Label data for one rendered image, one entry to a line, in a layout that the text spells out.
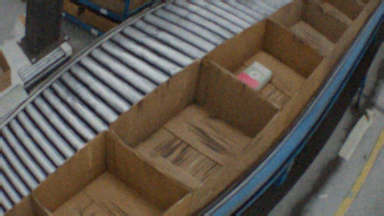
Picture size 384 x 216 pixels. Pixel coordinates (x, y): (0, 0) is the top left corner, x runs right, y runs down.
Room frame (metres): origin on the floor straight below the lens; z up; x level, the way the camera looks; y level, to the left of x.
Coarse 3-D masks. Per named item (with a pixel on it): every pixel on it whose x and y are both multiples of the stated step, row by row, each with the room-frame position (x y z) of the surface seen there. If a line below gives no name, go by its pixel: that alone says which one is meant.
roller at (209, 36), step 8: (160, 16) 2.03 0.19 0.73; (168, 16) 2.02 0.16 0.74; (176, 16) 2.02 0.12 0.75; (176, 24) 1.98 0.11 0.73; (184, 24) 1.97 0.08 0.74; (192, 24) 1.97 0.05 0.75; (192, 32) 1.94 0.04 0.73; (200, 32) 1.93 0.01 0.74; (208, 32) 1.93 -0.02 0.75; (208, 40) 1.90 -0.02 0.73; (216, 40) 1.89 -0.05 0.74; (224, 40) 1.89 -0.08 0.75
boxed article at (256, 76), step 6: (252, 66) 1.55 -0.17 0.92; (258, 66) 1.55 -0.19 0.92; (246, 72) 1.51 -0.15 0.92; (252, 72) 1.52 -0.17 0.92; (258, 72) 1.52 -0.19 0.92; (264, 72) 1.53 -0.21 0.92; (270, 72) 1.54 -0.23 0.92; (240, 78) 1.47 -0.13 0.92; (246, 78) 1.48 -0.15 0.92; (252, 78) 1.49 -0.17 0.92; (258, 78) 1.49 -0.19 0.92; (264, 78) 1.50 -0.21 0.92; (252, 84) 1.46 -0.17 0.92; (258, 84) 1.46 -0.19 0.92; (264, 84) 1.50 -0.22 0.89; (258, 90) 1.46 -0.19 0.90
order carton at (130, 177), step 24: (96, 144) 1.01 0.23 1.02; (120, 144) 1.02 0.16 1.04; (72, 168) 0.91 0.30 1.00; (96, 168) 1.00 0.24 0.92; (120, 168) 1.02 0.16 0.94; (144, 168) 0.97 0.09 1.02; (48, 192) 0.79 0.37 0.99; (72, 192) 0.89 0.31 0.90; (96, 192) 0.93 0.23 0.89; (120, 192) 0.96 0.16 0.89; (144, 192) 0.97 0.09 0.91; (168, 192) 0.93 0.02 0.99
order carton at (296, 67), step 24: (264, 24) 1.70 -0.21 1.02; (216, 48) 1.44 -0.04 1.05; (240, 48) 1.57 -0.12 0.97; (264, 48) 1.70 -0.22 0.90; (288, 48) 1.65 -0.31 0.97; (312, 48) 1.59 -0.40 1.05; (240, 72) 1.55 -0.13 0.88; (288, 72) 1.61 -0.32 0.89; (312, 72) 1.58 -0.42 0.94; (264, 96) 1.27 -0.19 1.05; (288, 96) 1.48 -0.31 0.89; (312, 96) 1.49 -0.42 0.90; (288, 120) 1.30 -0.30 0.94
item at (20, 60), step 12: (12, 24) 1.93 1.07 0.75; (24, 24) 1.93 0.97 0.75; (0, 36) 1.82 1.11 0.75; (12, 36) 1.82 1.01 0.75; (12, 48) 1.72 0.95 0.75; (60, 48) 1.74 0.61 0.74; (12, 60) 1.62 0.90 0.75; (24, 60) 1.63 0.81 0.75; (12, 72) 1.54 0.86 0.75; (12, 84) 1.46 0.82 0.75; (0, 96) 1.37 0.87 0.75
